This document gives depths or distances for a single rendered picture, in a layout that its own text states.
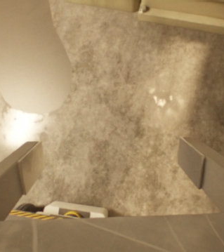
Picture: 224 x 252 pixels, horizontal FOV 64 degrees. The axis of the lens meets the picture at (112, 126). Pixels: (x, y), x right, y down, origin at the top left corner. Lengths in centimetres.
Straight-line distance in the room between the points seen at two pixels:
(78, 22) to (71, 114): 52
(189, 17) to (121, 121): 61
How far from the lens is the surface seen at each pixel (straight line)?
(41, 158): 17
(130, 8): 115
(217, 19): 113
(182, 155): 16
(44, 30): 123
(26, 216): 70
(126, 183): 90
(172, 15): 109
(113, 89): 95
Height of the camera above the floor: 89
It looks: 79 degrees down
